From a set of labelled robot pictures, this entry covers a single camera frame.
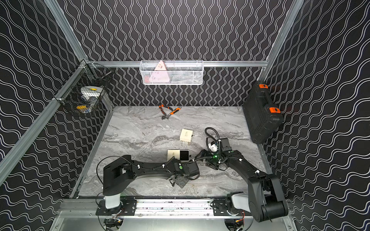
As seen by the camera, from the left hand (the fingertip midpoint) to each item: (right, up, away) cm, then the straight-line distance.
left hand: (181, 178), depth 83 cm
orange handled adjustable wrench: (-12, +37, +31) cm, 50 cm away
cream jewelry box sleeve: (+2, +23, +17) cm, 29 cm away
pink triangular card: (-14, +62, +7) cm, 64 cm away
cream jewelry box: (-7, +12, +9) cm, 17 cm away
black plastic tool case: (+49, +34, +5) cm, 60 cm away
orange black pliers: (-17, +46, +38) cm, 62 cm away
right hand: (+12, +10, +3) cm, 15 cm away
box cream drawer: (+2, +11, +8) cm, 14 cm away
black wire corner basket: (-56, +49, -2) cm, 74 cm away
